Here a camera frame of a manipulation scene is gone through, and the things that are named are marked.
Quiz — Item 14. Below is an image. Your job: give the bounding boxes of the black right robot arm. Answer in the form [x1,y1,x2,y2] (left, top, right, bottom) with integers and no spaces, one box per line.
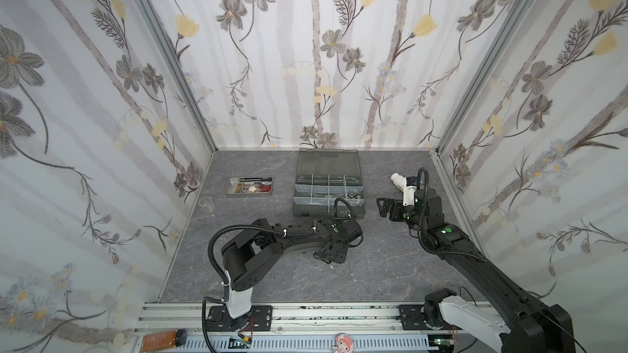
[376,189,576,352]

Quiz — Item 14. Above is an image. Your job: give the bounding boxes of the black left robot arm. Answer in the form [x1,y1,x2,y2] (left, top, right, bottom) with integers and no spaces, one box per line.
[207,217,364,330]

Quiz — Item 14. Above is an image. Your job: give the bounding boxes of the white plastic bottle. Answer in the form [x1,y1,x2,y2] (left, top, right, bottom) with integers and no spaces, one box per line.
[390,173,407,191]

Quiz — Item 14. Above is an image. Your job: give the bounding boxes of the green compartment organizer box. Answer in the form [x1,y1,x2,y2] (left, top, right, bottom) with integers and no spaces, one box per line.
[292,149,366,219]

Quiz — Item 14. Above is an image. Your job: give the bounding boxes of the pink cartoon figure sticker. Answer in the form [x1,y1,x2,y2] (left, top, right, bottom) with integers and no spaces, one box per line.
[333,333,354,353]

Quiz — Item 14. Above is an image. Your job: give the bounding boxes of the clear plastic cup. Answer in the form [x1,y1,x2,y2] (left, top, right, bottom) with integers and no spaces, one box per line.
[197,196,215,214]

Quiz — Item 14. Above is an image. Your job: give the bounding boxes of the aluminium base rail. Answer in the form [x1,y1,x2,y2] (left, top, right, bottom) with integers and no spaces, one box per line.
[131,302,492,353]

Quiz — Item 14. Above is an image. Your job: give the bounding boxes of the black corrugated cable conduit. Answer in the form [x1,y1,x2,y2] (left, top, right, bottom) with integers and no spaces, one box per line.
[200,224,315,353]

